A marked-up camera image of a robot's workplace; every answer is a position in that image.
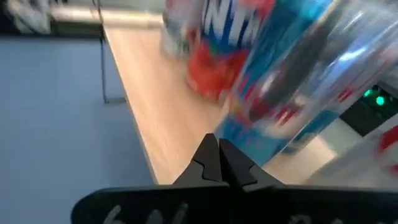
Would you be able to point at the wooden shelf with black frame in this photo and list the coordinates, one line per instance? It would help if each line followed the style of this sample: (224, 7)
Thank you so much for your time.
(161, 109)

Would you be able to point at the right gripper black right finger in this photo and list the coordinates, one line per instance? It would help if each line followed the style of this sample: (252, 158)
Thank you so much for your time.
(311, 205)

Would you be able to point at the silver Diet Coke can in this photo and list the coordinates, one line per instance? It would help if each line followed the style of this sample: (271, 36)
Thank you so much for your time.
(367, 161)

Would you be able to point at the red Fanta strawberry can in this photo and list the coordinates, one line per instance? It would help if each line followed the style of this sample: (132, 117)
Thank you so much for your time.
(214, 71)

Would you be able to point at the black metal table frame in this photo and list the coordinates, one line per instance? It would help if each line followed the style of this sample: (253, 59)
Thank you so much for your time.
(77, 29)

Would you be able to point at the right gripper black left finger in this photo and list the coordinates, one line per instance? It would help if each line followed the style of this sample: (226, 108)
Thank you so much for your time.
(155, 205)

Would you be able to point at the blue silver Red Bull can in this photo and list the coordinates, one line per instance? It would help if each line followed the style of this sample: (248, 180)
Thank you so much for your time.
(248, 146)

